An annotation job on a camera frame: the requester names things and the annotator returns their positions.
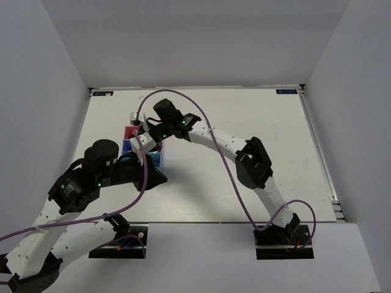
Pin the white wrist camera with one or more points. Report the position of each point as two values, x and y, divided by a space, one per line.
141 145
139 120

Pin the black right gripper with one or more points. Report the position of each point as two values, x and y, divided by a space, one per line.
150 127

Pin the pink blue tiered organizer box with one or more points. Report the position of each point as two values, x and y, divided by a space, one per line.
156 153

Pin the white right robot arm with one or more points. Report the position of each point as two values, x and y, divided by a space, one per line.
252 163

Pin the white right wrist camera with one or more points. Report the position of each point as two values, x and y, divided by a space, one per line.
139 120

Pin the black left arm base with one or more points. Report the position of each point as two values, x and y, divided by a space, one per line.
128 244

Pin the corner table sticker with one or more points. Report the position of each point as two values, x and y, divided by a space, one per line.
286 91
102 93

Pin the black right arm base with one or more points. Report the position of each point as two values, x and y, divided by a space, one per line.
272 244

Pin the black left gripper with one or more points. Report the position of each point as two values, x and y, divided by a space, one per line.
154 177

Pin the left corner table sticker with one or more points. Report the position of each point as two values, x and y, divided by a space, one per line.
102 93

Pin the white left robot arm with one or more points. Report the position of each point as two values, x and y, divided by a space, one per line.
58 237

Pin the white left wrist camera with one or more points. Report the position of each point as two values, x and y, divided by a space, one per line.
141 145

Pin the right corner table sticker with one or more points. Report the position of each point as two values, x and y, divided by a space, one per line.
286 91

